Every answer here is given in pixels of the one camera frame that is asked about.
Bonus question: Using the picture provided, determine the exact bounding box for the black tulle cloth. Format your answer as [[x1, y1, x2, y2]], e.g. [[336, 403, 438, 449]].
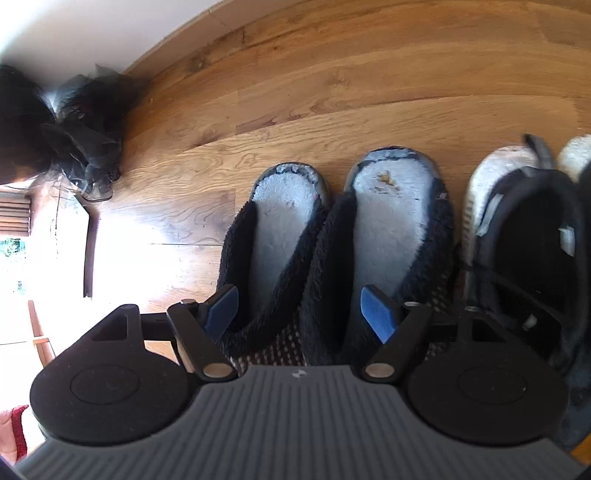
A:
[[0, 62, 139, 204]]

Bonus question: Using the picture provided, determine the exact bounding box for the polka dot slipper stained insole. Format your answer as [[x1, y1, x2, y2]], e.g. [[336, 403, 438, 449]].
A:
[[298, 147, 455, 367]]

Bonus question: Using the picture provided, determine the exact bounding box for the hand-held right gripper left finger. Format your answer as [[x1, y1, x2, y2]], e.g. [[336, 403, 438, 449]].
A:
[[90, 285, 240, 384]]

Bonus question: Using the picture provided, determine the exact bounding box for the wooden baseboard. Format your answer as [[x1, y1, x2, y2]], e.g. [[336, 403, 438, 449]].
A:
[[121, 0, 259, 77]]

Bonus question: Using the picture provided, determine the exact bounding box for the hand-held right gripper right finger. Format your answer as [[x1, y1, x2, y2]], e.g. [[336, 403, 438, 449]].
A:
[[360, 285, 504, 384]]

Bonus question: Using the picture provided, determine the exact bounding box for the wooden chair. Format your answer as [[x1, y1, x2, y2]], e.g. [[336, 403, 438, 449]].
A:
[[28, 300, 57, 366]]

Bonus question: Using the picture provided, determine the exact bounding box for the slatted window blind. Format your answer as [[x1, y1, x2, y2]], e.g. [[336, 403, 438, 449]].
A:
[[0, 196, 33, 236]]

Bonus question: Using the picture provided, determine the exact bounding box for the polka dot fuzzy slipper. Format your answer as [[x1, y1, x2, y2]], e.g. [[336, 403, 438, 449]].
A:
[[216, 161, 332, 374]]

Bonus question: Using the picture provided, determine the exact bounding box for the pink cloth red trim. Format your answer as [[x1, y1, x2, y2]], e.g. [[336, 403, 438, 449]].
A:
[[0, 405, 31, 464]]

